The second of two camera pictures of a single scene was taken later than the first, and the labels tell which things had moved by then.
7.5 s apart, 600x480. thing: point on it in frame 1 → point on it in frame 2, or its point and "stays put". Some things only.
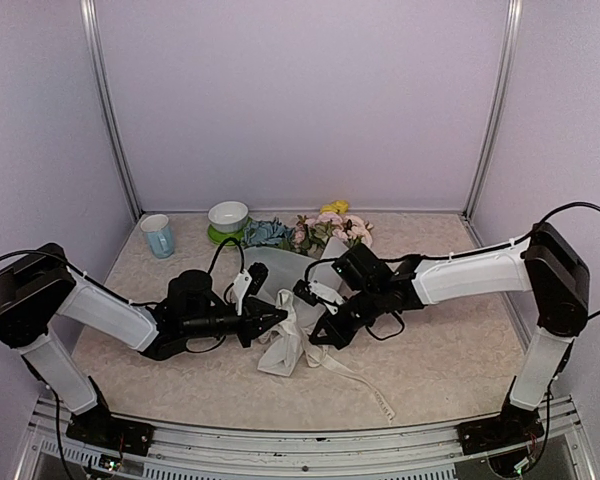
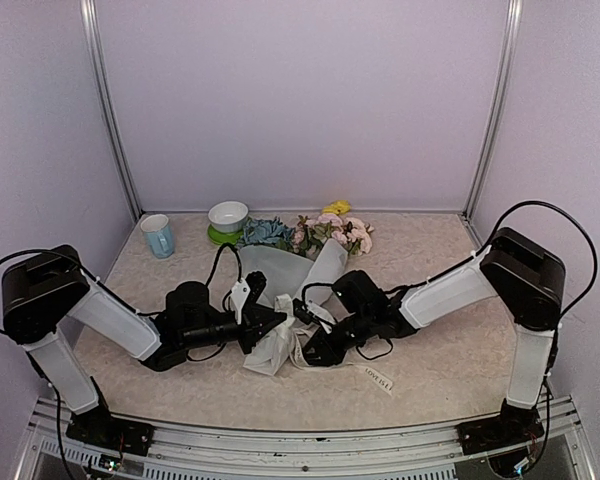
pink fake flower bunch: [311, 234] stays put
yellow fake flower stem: [339, 206] stays put
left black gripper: [253, 325] stays put
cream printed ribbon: [290, 340] → [284, 304]
